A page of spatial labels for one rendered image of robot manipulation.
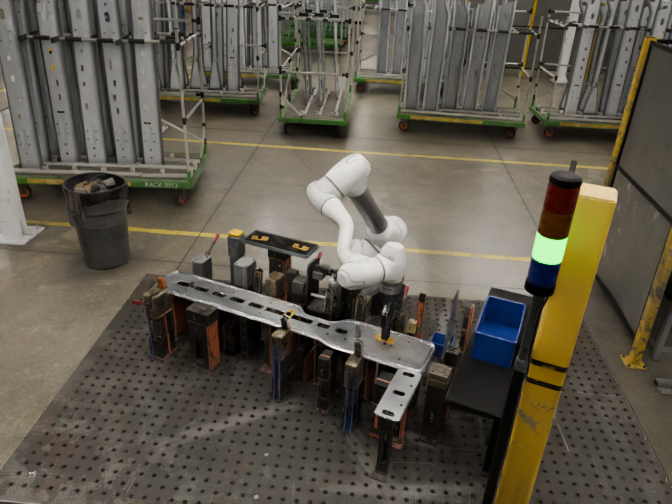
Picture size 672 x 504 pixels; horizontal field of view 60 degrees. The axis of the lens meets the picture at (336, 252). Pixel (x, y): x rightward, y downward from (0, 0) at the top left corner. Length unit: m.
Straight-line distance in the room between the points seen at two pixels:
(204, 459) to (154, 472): 0.19
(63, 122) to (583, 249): 5.93
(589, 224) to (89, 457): 1.98
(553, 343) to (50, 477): 1.85
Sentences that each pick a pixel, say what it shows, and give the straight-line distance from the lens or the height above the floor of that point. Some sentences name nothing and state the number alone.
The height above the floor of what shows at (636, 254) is 0.64.
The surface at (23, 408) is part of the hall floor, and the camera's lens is 3.99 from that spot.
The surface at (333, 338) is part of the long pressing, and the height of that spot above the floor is 1.00.
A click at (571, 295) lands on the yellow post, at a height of 1.73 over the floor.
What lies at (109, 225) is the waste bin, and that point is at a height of 0.41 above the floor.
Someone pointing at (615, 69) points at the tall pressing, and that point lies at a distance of 10.12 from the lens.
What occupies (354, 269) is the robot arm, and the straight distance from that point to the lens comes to 2.16.
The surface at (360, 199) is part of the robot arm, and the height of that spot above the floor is 1.43.
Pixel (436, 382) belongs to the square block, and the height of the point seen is 1.02.
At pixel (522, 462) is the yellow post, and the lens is 1.96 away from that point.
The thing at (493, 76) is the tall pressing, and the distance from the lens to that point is 9.47.
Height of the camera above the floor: 2.50
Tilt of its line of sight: 28 degrees down
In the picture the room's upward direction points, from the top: 3 degrees clockwise
